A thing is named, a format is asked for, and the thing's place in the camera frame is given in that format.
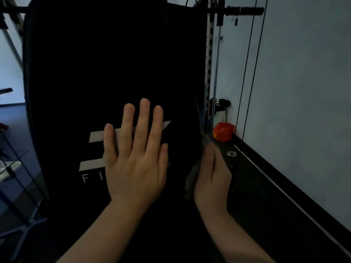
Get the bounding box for person's right forearm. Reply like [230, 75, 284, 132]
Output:
[198, 209, 276, 263]

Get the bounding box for silver perforated rack upright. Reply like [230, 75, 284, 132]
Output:
[203, 0, 222, 136]

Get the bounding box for person's left forearm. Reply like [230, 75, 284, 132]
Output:
[56, 199, 149, 263]

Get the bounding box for orange crumpled object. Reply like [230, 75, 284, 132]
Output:
[212, 122, 236, 143]

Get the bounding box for long silver rail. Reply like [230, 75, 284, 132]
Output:
[233, 144, 351, 259]

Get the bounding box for grey cleaning cloth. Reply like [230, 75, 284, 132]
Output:
[184, 131, 212, 201]

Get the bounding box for grey metal frame stand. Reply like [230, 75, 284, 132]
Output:
[0, 128, 50, 261]

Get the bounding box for thin black cable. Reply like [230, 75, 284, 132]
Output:
[242, 0, 269, 134]
[235, 0, 258, 133]

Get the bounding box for black horizontal bar with grip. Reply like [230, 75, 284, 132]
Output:
[207, 5, 265, 17]

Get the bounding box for person's right hand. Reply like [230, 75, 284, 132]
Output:
[194, 143, 232, 214]

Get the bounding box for black punching bag white logo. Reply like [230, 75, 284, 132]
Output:
[23, 0, 209, 263]

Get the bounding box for slanted metal ladder frame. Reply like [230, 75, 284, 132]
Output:
[0, 0, 26, 69]

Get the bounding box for person's left hand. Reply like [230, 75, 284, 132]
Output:
[103, 98, 169, 207]

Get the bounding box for small plant in white pot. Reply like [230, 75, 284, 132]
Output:
[210, 98, 231, 127]

